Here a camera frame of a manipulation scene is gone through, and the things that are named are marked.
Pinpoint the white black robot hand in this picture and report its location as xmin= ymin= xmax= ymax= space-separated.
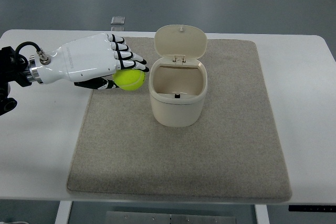
xmin=26 ymin=33 xmax=149 ymax=90

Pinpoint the yellow tennis ball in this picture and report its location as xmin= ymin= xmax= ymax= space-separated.
xmin=112 ymin=70 xmax=145 ymax=91

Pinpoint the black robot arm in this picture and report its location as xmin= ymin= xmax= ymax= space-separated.
xmin=1 ymin=41 xmax=49 ymax=115

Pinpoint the small clear floor plate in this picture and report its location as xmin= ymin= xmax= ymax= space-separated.
xmin=111 ymin=16 xmax=125 ymax=25

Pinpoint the beige bin with lid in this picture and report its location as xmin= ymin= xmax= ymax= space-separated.
xmin=149 ymin=25 xmax=208 ymax=127

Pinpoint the white table leg left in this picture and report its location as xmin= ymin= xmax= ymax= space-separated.
xmin=55 ymin=200 xmax=72 ymax=224

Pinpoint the white table leg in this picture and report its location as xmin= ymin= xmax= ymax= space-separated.
xmin=55 ymin=200 xmax=72 ymax=224
xmin=255 ymin=205 xmax=270 ymax=224

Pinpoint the grey felt mat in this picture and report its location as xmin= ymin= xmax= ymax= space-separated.
xmin=67 ymin=40 xmax=292 ymax=202

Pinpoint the white table leg right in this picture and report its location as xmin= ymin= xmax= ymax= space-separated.
xmin=255 ymin=205 xmax=270 ymax=224

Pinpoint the black table control panel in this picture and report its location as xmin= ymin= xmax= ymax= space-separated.
xmin=288 ymin=205 xmax=336 ymax=213

